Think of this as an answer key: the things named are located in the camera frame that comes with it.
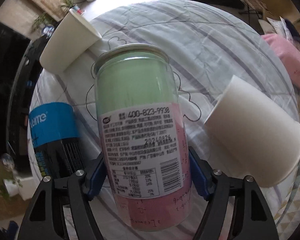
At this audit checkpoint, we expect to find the green and pink can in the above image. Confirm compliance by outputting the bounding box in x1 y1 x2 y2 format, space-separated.
95 43 191 231

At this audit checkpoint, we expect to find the white paper cup right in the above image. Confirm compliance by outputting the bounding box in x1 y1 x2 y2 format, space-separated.
204 75 300 187

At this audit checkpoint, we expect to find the white paper cup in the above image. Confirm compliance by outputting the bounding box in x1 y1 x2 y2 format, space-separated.
40 9 102 74
204 75 300 187

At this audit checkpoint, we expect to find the white paper cup far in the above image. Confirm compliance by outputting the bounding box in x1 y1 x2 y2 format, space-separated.
40 9 102 74

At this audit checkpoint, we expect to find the blue and black can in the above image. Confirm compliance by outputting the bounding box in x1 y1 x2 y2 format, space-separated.
29 102 84 179

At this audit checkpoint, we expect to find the black tv cabinet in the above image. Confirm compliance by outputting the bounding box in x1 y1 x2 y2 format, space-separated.
6 35 49 172

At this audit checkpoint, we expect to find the striped quilted table cover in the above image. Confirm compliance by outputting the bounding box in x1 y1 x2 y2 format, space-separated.
27 0 300 240

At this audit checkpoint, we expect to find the glass ball ornament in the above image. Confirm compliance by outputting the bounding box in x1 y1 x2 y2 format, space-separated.
41 24 55 38

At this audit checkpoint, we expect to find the pink blanket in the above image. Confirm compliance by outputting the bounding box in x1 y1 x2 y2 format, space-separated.
261 34 300 89

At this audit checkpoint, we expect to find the black flat television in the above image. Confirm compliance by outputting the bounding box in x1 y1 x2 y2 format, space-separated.
0 22 30 157

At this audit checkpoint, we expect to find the small green plant on cabinet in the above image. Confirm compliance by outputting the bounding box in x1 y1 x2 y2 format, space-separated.
31 12 56 33

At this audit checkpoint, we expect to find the white patterned pillow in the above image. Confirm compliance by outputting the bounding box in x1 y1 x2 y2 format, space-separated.
258 17 300 44

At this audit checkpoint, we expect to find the potted plant red pot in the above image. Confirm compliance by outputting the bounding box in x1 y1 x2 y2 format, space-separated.
59 0 85 15

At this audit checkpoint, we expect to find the small folding side table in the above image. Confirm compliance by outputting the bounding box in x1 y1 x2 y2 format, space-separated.
241 0 267 17

